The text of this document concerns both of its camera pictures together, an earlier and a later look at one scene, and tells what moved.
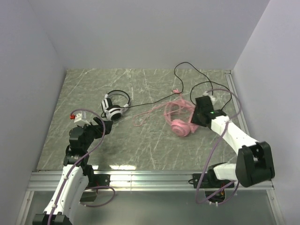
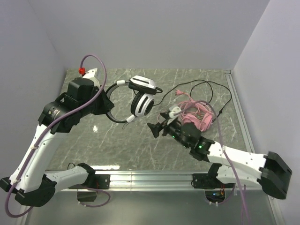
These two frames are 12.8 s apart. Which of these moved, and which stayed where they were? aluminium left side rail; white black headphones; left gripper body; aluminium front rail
Moved: left gripper body; white black headphones
Stayed: aluminium left side rail; aluminium front rail
